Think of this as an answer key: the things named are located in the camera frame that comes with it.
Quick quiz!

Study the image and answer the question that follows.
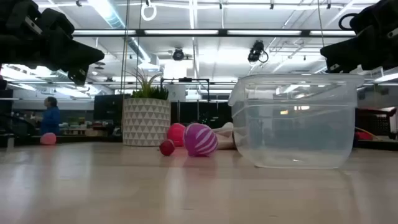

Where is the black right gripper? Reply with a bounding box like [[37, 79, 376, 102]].
[[320, 0, 398, 74]]

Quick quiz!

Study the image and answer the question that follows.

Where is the red toy tomato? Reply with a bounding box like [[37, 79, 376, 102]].
[[167, 123, 187, 147]]

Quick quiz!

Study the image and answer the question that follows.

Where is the black screen panel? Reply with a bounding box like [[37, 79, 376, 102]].
[[93, 94, 125, 127]]

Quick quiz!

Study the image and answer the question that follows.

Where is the round black ceiling fixture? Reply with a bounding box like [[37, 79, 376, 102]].
[[172, 47, 186, 62]]

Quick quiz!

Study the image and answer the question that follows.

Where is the white looped cable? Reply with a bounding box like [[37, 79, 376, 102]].
[[141, 0, 158, 22]]

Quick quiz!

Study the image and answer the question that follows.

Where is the small red toy cherry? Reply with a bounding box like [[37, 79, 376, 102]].
[[159, 139, 175, 157]]

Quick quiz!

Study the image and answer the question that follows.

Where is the black metal stand frame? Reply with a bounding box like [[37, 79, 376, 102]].
[[160, 77, 211, 124]]

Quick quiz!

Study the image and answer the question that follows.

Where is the white sign board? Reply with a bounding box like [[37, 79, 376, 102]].
[[167, 84, 187, 103]]

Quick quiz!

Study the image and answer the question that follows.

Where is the potted succulent, white patterned pot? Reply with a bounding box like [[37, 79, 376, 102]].
[[123, 68, 172, 147]]

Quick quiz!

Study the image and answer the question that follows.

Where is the red and black cart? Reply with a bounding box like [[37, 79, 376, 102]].
[[355, 106, 398, 141]]

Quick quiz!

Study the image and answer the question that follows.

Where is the clear plastic tupperware container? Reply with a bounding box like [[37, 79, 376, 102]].
[[228, 73, 365, 170]]

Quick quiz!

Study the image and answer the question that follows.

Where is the black hanging camera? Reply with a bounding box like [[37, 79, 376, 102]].
[[247, 39, 269, 64]]

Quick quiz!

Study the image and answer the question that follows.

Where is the black overhead light bar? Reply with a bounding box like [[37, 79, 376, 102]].
[[73, 29, 357, 38]]

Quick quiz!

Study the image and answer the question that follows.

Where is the beige pink cloth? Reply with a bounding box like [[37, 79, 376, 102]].
[[213, 121, 238, 150]]

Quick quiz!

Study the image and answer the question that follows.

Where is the pink toy peach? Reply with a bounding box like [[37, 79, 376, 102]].
[[39, 132, 57, 146]]

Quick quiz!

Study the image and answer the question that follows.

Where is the purple white striped ball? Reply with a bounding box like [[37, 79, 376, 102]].
[[183, 123, 219, 157]]

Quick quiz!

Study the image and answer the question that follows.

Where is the thin dark hanging cable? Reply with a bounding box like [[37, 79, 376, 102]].
[[317, 0, 326, 48], [120, 0, 131, 138]]

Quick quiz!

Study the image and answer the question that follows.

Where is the person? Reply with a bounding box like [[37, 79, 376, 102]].
[[36, 96, 61, 136]]

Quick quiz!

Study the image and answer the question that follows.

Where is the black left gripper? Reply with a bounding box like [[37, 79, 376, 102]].
[[0, 0, 106, 86]]

